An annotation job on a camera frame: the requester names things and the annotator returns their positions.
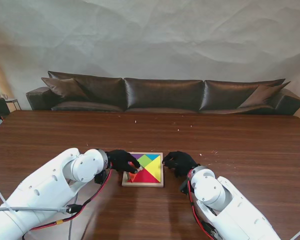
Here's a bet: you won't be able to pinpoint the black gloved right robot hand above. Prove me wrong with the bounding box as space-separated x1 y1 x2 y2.
162 150 201 179

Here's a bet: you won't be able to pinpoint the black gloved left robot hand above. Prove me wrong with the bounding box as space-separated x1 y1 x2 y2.
106 149 141 175

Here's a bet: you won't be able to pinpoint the orange tangram parallelogram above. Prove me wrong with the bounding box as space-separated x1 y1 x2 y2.
126 162 142 183

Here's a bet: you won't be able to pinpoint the green tangram square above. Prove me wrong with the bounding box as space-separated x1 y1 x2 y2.
136 154 153 168

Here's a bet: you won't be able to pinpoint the large yellow tangram triangle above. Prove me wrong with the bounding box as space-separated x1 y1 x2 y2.
145 157 162 181

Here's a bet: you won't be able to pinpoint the large red tangram triangle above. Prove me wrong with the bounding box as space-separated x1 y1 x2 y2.
133 167 162 184

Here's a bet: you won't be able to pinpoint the light wooden square tray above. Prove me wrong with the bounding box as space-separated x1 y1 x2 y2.
121 151 164 188

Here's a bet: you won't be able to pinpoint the dark brown leather sofa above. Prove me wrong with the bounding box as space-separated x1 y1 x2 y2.
25 71 300 116

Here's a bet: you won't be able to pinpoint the brown throw cushion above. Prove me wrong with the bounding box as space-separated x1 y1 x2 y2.
236 81 292 110
41 77 91 103

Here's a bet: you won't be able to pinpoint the small metal side table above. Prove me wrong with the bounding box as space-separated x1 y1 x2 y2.
3 93 23 111

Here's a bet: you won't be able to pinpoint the white crumpled backdrop sheet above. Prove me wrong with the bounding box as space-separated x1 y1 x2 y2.
0 0 300 118

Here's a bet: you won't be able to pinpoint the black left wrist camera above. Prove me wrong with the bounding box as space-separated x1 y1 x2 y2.
94 169 108 186

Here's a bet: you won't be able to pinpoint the red black left arm cables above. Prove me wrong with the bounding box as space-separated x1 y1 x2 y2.
21 161 114 240

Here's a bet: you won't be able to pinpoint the grey usb cable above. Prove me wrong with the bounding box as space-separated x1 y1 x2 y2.
0 203 82 240

